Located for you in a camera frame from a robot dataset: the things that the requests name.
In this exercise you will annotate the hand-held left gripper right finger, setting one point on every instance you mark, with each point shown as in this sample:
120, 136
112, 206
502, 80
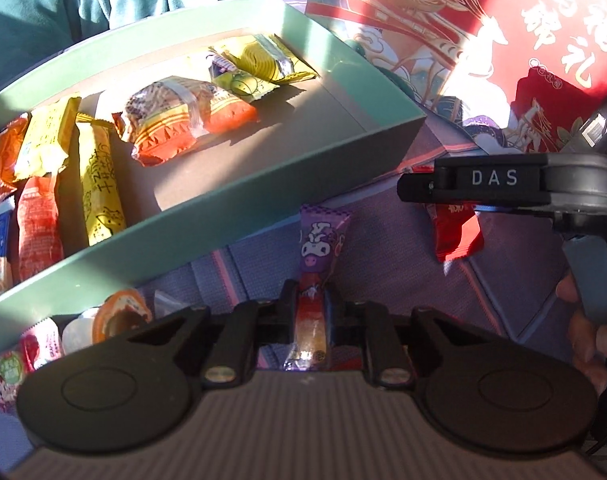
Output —
341, 315

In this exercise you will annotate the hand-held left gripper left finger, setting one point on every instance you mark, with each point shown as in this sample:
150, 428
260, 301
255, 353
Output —
286, 315

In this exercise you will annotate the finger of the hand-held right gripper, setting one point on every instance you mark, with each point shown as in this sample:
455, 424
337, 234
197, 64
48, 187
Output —
483, 178
508, 207

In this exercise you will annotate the small red packet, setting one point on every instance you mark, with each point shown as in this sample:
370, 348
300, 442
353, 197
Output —
456, 235

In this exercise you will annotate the purple candy stick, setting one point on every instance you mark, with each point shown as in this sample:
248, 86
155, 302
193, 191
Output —
316, 240

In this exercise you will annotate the green cardboard box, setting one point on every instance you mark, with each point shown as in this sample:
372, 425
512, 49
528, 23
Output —
283, 125

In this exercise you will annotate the orange striped cracker packet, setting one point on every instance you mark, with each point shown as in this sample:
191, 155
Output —
168, 125

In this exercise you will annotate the long yellow stick packet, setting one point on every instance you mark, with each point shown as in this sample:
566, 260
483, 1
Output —
101, 185

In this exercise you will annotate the small yellow lemon packet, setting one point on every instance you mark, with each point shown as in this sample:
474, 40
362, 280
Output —
238, 84

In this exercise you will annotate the yellow wavy-line packet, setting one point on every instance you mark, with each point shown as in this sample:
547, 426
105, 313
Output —
263, 57

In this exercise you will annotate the red snack packet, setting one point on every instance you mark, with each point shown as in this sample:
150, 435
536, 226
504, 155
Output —
38, 230

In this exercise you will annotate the yellow cake packet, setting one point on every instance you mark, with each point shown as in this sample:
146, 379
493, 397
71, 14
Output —
46, 140

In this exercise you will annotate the person's right hand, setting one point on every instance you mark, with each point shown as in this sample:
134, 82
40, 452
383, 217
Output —
583, 332

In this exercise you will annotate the purple plaid tablecloth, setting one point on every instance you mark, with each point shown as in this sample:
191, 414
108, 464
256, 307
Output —
393, 280

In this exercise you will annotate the red gift bag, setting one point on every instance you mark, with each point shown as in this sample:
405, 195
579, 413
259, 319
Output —
508, 35

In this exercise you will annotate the orange white round snack packet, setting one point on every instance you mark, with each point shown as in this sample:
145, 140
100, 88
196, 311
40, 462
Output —
123, 310

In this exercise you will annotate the white wrapped candy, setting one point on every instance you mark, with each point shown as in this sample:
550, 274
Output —
78, 332

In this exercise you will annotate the red wrapped candy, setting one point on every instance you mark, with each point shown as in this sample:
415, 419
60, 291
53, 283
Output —
8, 372
38, 342

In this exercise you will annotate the teal velvet cloth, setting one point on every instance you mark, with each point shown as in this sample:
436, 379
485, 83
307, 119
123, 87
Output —
33, 10

